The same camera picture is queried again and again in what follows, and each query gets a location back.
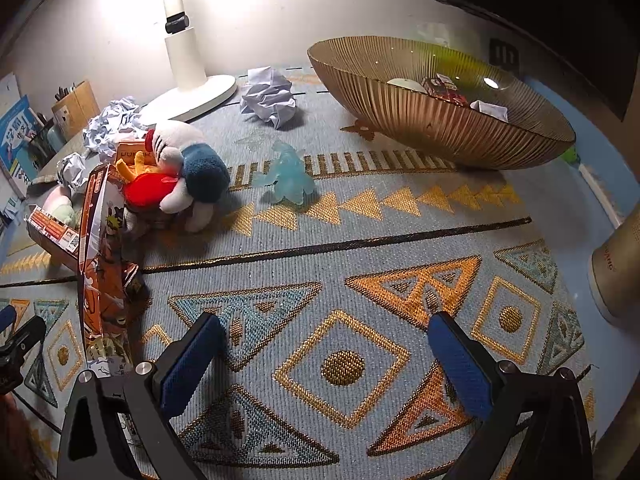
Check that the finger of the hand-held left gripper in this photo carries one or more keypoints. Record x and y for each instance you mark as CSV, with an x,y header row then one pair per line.
x,y
25,336
6,318

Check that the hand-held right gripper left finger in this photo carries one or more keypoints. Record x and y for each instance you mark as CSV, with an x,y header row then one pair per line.
x,y
192,365

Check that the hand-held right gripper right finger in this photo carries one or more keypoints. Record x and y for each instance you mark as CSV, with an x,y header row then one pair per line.
x,y
460,370

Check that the torn orange cartoon package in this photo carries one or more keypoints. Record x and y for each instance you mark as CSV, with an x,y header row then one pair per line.
x,y
107,285

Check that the white paper balls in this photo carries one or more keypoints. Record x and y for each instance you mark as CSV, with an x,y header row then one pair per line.
x,y
60,207

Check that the gold ribbed glass bowl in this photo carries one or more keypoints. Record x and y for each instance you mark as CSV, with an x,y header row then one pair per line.
x,y
425,120

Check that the beige woven mat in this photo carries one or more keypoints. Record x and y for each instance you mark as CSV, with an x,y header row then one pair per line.
x,y
42,178

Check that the blue cover book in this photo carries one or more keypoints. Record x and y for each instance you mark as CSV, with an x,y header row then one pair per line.
x,y
15,150

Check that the blue patterned woven table mat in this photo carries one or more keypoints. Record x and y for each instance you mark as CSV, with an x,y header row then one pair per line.
x,y
310,230

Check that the teal pen cup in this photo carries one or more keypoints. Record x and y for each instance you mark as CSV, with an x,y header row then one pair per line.
x,y
45,137

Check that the beige insulated cup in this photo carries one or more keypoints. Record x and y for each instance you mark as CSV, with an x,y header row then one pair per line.
x,y
620,270

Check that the white blue red plush toy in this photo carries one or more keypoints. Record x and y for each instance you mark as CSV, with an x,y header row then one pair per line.
x,y
200,170

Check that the translucent blue figurine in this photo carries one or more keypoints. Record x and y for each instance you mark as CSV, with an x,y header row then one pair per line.
x,y
290,180

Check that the cardboard pen holder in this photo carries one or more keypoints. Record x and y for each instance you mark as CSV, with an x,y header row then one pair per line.
x,y
80,107

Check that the bundle of pens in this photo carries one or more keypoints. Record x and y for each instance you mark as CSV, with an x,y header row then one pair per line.
x,y
64,91

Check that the small green toy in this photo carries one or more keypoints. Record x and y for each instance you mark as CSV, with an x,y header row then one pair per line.
x,y
571,154

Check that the small white paper packet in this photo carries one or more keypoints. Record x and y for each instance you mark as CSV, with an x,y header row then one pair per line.
x,y
490,110

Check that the red printed packet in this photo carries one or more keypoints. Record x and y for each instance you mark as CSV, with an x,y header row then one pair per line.
x,y
445,90

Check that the white round object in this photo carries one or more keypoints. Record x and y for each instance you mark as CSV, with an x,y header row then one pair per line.
x,y
406,86

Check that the white desk lamp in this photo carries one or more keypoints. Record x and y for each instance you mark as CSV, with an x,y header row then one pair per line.
x,y
185,55

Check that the dark wall socket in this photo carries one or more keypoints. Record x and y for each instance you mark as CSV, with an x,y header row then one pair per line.
x,y
504,55

